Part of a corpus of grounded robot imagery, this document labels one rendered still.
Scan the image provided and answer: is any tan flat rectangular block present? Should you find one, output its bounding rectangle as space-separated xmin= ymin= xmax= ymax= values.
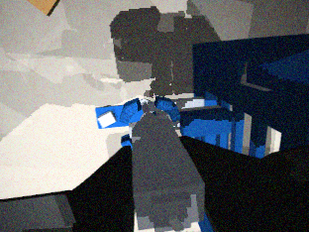
xmin=27 ymin=0 xmax=60 ymax=16

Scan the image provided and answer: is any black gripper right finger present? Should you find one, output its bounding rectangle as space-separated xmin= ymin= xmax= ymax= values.
xmin=179 ymin=136 xmax=309 ymax=232

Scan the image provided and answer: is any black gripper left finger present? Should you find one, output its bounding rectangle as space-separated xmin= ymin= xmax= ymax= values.
xmin=0 ymin=145 xmax=136 ymax=232

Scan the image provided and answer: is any blue slatted door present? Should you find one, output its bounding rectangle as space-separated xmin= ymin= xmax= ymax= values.
xmin=95 ymin=34 xmax=309 ymax=232

